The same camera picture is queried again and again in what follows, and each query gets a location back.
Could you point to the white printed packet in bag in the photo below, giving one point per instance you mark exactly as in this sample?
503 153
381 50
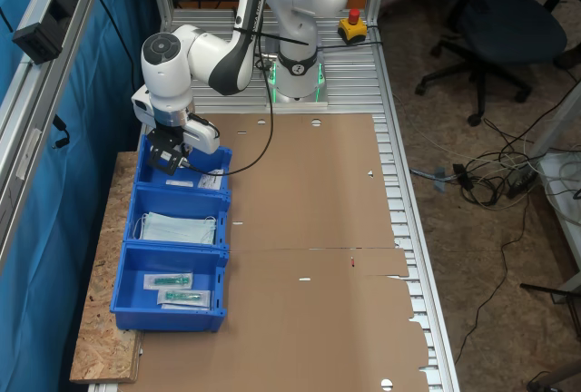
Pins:
212 181

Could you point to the small clear flat packet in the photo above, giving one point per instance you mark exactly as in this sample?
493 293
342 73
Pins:
179 182

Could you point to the blue bin with printed packets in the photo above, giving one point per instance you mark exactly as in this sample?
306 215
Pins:
152 178

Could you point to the stack of pale face masks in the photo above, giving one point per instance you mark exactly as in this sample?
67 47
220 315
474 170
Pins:
177 228

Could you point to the clear packet with green part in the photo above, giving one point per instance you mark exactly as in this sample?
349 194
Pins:
184 296
168 281

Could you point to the OSB wood board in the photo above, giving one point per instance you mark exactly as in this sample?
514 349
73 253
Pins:
104 274

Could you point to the blue bin with green packets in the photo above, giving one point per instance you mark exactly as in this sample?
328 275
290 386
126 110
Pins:
136 294

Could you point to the yellow emergency stop button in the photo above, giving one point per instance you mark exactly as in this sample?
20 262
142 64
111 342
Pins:
353 30

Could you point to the brown cardboard sheet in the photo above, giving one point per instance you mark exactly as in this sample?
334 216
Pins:
318 319

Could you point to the grey tape strip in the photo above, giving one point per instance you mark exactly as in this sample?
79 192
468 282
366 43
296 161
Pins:
439 179

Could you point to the black power adapter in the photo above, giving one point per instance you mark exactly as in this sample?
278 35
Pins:
464 178

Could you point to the black floor power strip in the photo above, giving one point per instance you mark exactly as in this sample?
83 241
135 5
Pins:
522 182

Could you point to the dark office chair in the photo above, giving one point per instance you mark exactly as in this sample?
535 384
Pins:
508 24

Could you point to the black stand leg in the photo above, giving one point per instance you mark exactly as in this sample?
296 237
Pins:
544 289

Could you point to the aluminium frame beam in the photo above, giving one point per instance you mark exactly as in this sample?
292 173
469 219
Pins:
41 92

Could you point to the white desk frame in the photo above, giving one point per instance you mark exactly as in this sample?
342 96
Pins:
569 228

